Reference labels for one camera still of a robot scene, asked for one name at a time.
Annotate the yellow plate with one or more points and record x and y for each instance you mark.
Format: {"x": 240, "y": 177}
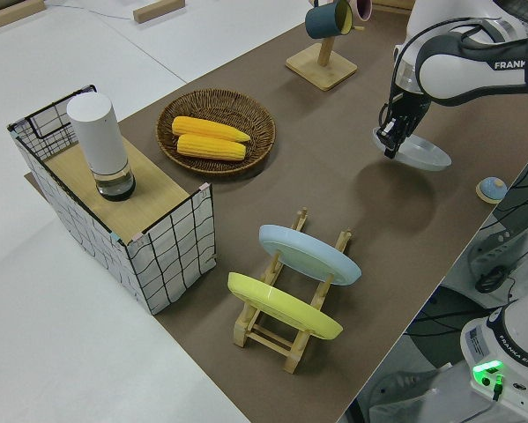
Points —
{"x": 281, "y": 304}

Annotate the gray plate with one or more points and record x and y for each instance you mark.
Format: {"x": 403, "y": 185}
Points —
{"x": 422, "y": 154}

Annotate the brown wicker basket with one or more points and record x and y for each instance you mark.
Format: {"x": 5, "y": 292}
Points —
{"x": 255, "y": 128}

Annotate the wooden plate rack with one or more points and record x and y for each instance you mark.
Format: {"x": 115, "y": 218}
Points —
{"x": 241, "y": 330}

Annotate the light wooden block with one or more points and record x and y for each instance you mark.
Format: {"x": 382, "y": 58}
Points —
{"x": 158, "y": 11}
{"x": 391, "y": 5}
{"x": 8, "y": 15}

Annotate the dark teal mug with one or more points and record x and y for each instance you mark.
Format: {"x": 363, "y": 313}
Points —
{"x": 323, "y": 20}

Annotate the white cylinder bottle clear base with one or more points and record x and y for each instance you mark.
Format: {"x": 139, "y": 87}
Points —
{"x": 98, "y": 132}

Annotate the pink mug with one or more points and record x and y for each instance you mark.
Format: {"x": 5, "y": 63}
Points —
{"x": 362, "y": 6}

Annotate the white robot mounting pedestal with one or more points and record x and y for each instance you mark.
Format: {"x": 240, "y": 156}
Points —
{"x": 422, "y": 396}

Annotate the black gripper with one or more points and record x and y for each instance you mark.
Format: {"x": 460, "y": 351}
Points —
{"x": 411, "y": 106}

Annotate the wooden mug tree stand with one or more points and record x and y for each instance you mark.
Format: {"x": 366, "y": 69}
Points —
{"x": 321, "y": 70}

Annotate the white grid-pattern storage box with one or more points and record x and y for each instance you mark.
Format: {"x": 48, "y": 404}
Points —
{"x": 166, "y": 255}

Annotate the brown table mat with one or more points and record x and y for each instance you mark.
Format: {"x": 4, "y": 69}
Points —
{"x": 334, "y": 176}

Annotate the blue dome bell wooden base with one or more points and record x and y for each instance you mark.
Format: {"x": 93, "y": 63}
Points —
{"x": 491, "y": 187}

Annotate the yellow corn cob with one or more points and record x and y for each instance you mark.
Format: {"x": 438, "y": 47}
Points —
{"x": 210, "y": 147}
{"x": 206, "y": 128}

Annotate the light blue plate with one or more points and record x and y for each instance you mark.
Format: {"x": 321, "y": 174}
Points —
{"x": 307, "y": 255}

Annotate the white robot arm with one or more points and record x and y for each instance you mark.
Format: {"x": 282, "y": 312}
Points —
{"x": 466, "y": 70}
{"x": 444, "y": 15}

